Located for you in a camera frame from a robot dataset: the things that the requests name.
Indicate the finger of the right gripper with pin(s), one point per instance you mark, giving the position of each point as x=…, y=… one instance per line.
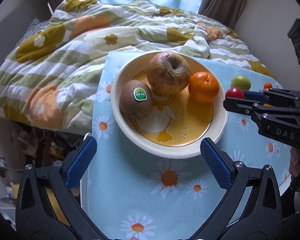
x=257, y=111
x=274, y=96

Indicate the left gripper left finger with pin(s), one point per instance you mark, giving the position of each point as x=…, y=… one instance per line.
x=46, y=208

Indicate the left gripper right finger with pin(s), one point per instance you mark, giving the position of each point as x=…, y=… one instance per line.
x=251, y=207

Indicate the large green apple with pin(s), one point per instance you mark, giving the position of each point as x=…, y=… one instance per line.
x=241, y=82

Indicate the small red cherry tomato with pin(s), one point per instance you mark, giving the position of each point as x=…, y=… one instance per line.
x=235, y=92

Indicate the orange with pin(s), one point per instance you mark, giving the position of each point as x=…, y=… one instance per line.
x=203, y=87

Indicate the wrinkled brown apple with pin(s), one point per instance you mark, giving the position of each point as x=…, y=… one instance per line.
x=168, y=73

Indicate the brown kiwi with sticker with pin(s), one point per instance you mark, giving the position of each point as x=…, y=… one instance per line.
x=136, y=99

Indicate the right hand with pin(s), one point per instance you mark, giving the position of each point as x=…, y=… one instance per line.
x=294, y=166

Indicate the small mandarin back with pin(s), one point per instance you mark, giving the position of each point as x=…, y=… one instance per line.
x=267, y=86

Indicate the yellow duck bowl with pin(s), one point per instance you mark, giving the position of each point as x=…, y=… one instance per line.
x=176, y=125

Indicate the blue daisy tablecloth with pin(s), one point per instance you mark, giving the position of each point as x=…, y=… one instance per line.
x=128, y=192

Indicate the green striped floral quilt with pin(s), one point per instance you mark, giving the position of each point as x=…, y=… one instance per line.
x=52, y=79

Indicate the grey bed headboard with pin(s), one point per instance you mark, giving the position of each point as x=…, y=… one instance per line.
x=14, y=25

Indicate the grey patterned pillow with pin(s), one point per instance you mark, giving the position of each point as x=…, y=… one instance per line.
x=35, y=27

